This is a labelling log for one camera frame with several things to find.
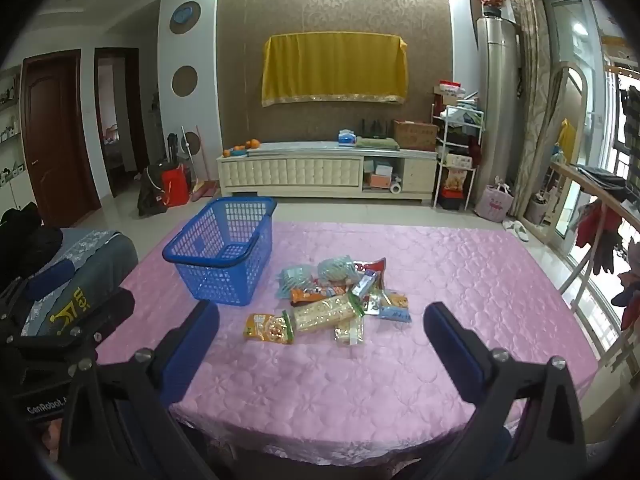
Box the pink broom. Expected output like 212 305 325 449
190 126 219 202

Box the orange bar wrapper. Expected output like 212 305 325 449
289 284 346 307

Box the light blue packet orange picture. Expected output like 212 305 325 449
377 292 410 322

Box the silver snack packet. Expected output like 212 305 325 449
362 290 386 316

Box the white metal rack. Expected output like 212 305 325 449
431 101 486 211

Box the dark grey garment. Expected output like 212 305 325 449
575 162 633 203

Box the pink quilted tablecloth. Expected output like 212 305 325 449
95 220 598 466

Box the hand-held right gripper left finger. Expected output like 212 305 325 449
60 300 221 480

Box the arched standing mirror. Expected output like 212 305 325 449
520 60 591 256

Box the brown wooden door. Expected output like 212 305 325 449
21 50 101 228

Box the cream tv cabinet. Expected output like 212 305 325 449
216 141 441 206

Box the green folded cloth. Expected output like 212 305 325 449
356 136 401 152

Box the yellow cloth cover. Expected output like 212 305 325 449
261 32 408 107

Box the pale green snack bag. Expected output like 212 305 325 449
317 256 358 283

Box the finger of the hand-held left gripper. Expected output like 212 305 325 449
19 287 137 362
0 260 75 331

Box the blue plastic basket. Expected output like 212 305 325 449
162 196 278 307

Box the red bag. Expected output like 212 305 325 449
160 162 191 207

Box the brown cardboard box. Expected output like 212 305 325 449
392 120 440 152

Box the pink tote bag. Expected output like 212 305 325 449
474 183 513 224

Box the black bag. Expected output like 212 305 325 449
136 162 168 217

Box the silver standing air conditioner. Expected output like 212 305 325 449
475 16 521 196

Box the red snack packet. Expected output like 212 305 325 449
352 257 388 281

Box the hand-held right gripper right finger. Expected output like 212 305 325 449
422 301 586 480

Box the long cracker packet green edge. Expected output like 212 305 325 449
285 295 363 333

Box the teal striped snack packet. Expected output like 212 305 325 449
277 265 316 301

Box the red white box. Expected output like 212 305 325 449
433 80 463 103

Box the plain round wall disc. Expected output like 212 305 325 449
171 65 199 97

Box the orange cookie packet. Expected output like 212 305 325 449
243 312 293 345

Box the wooden rail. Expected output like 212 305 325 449
550 160 640 211

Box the red garment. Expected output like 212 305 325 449
575 200 623 276

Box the patterned beige curtain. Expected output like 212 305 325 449
504 0 553 221

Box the dark wooden door frame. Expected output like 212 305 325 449
94 47 151 198

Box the black jacket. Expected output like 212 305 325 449
0 202 63 281

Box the round wall disc blue plate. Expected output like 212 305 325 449
169 1 202 35

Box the yellow garment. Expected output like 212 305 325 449
557 119 578 165

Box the blue white wafer stick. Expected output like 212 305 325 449
350 269 378 297

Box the white wall shelf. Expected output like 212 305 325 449
0 70 26 196

